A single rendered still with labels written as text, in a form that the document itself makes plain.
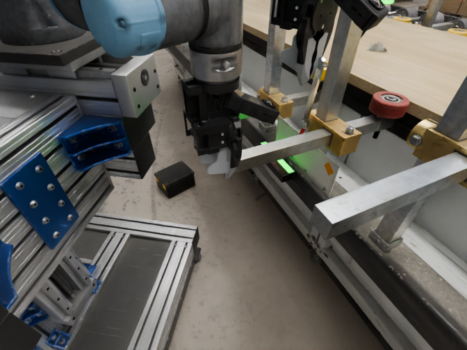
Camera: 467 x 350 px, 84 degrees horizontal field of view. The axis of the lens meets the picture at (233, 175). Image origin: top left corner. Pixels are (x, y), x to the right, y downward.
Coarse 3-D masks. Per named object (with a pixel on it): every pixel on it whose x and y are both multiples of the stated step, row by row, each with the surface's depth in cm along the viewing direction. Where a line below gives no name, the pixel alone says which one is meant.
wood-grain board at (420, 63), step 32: (256, 0) 174; (256, 32) 115; (288, 32) 110; (384, 32) 110; (416, 32) 110; (384, 64) 81; (416, 64) 81; (448, 64) 81; (416, 96) 64; (448, 96) 64
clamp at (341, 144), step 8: (312, 112) 64; (312, 120) 63; (320, 120) 61; (336, 120) 61; (312, 128) 64; (320, 128) 61; (328, 128) 59; (336, 128) 58; (344, 128) 58; (336, 136) 57; (344, 136) 56; (352, 136) 56; (360, 136) 57; (336, 144) 58; (344, 144) 56; (352, 144) 58; (336, 152) 58; (344, 152) 58
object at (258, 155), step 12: (360, 120) 63; (372, 120) 63; (384, 120) 63; (312, 132) 59; (324, 132) 59; (264, 144) 55; (276, 144) 55; (288, 144) 55; (300, 144) 56; (312, 144) 58; (324, 144) 59; (252, 156) 52; (264, 156) 53; (276, 156) 55; (288, 156) 57; (240, 168) 53
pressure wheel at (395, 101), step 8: (376, 96) 62; (384, 96) 63; (392, 96) 61; (400, 96) 62; (376, 104) 61; (384, 104) 60; (392, 104) 59; (400, 104) 59; (408, 104) 59; (376, 112) 62; (384, 112) 60; (392, 112) 60; (400, 112) 60; (376, 136) 68
